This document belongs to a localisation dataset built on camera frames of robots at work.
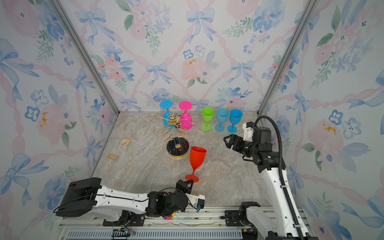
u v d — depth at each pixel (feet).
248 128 2.11
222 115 3.22
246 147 1.98
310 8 2.26
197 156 2.41
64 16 2.35
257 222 1.76
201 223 2.40
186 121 2.82
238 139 2.06
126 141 3.38
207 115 3.22
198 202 2.06
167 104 2.72
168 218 2.43
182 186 2.14
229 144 2.13
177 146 3.20
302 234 1.19
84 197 1.37
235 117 3.20
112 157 3.11
